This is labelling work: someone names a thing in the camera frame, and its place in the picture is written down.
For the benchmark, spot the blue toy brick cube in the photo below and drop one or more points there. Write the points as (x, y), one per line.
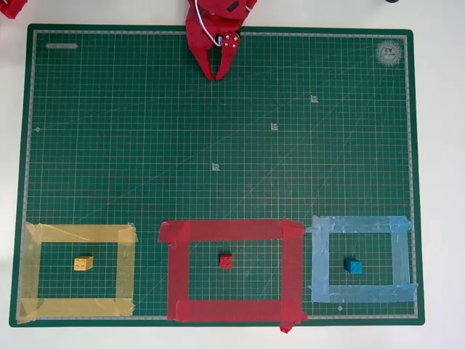
(353, 265)

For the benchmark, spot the blue tape square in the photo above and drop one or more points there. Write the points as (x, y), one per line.
(321, 261)

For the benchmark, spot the yellow tape square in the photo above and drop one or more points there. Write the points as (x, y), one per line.
(31, 272)

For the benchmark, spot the green cutting mat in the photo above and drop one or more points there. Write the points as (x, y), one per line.
(236, 163)

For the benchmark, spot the red tape square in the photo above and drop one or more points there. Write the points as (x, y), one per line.
(178, 272)

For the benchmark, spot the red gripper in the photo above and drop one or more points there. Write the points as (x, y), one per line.
(199, 41)

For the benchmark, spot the yellow toy brick cube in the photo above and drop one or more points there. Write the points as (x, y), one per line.
(83, 263)

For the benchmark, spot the red toy brick cube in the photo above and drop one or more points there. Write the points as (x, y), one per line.
(226, 261)

